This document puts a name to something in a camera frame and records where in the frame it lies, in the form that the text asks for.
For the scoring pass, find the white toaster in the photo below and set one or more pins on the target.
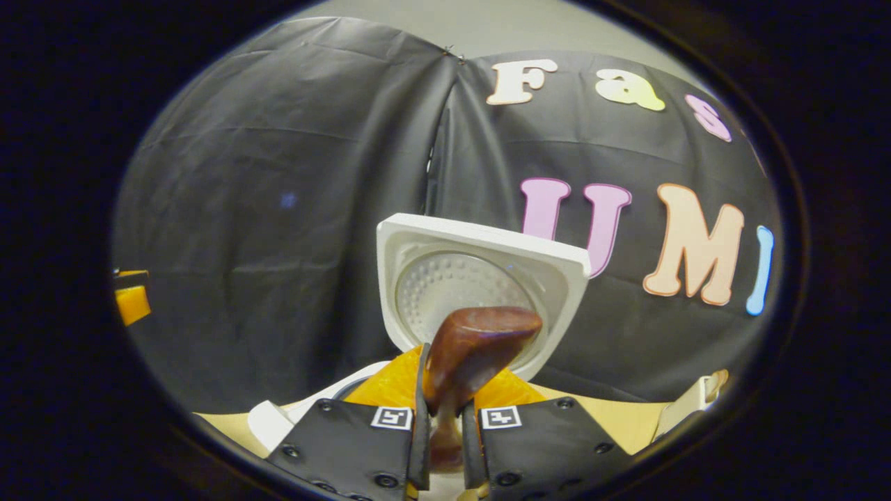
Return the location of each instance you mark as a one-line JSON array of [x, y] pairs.
[[686, 407]]

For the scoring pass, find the brown wooden spoon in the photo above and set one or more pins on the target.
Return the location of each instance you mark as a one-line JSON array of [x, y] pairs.
[[480, 341]]

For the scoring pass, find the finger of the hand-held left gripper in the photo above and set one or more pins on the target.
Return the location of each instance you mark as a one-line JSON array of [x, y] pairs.
[[132, 306]]

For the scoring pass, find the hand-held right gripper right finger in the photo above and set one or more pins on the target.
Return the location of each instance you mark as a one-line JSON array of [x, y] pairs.
[[471, 452]]

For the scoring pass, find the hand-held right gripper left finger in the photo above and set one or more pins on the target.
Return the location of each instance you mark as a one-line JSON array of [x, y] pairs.
[[420, 445]]

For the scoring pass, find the black backdrop cloth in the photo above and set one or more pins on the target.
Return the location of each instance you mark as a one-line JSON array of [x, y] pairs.
[[278, 209]]

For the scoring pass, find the white rice cooker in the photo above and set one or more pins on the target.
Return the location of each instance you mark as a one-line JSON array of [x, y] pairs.
[[418, 229]]

